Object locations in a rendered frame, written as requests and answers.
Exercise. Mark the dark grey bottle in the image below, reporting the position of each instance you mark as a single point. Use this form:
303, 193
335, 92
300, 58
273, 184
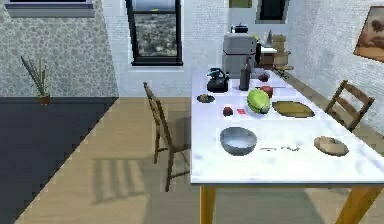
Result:
245, 77

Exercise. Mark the black kettle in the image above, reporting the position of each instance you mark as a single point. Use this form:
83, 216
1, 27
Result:
217, 81

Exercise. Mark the small red square card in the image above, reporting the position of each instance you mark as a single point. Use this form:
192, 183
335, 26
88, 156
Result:
241, 111

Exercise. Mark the brown wooden chair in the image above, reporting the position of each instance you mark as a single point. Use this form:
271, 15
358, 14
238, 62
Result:
163, 130
350, 106

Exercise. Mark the tan wooden stool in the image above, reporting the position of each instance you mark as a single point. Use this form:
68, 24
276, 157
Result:
281, 55

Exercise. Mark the brown framed wall picture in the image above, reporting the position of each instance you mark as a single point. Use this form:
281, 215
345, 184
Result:
371, 35

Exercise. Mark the potted green house plant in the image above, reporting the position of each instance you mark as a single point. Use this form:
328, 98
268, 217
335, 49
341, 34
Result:
38, 81

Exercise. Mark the tan round plate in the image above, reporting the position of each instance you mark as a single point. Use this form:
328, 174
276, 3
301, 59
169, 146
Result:
331, 146

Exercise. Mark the white dining table wooden legs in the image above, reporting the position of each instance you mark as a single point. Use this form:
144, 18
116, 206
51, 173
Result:
286, 166

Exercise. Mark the grey fridge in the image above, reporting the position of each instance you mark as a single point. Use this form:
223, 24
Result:
238, 53

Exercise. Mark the small dark red apple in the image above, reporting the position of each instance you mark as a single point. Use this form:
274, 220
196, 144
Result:
227, 111

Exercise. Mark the dark framed window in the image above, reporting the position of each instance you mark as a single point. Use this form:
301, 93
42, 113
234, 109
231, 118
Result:
272, 10

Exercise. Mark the grey framed window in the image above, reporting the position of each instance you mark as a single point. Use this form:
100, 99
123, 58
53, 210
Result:
50, 7

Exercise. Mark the dark red round fruit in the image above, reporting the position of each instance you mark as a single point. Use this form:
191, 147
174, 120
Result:
263, 77

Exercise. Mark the small dark dish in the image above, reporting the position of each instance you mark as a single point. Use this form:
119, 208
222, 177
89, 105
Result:
205, 98

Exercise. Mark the grey metal bowl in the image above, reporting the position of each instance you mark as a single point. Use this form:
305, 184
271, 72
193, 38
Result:
238, 140

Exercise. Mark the black framed window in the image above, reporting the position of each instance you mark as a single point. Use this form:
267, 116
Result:
155, 33

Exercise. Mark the black pot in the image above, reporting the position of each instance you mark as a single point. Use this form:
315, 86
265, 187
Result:
240, 28

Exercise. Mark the green lettuce head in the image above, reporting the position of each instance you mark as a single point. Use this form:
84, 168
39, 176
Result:
258, 100

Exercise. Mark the thin grey cutlery piece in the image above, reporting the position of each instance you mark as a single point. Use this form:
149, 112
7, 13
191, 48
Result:
267, 149
290, 148

